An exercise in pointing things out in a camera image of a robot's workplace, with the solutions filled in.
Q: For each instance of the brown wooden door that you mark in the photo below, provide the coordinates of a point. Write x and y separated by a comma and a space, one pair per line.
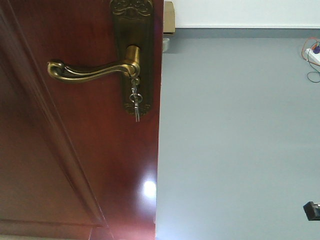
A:
74, 163

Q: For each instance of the black robot body corner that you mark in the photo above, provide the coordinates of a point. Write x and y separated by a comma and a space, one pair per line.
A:
312, 211

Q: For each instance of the brown cardboard box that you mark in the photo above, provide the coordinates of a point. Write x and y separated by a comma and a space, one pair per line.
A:
169, 18

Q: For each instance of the white power strip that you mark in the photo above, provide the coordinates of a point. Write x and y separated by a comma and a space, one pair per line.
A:
312, 57

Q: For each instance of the silver keys on ring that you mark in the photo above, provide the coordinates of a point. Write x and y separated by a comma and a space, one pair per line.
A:
136, 98

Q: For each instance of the brass outer lever handle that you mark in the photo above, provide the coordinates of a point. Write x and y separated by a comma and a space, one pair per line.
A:
129, 67

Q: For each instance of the brass handle backplate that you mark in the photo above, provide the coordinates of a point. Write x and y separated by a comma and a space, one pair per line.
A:
134, 25

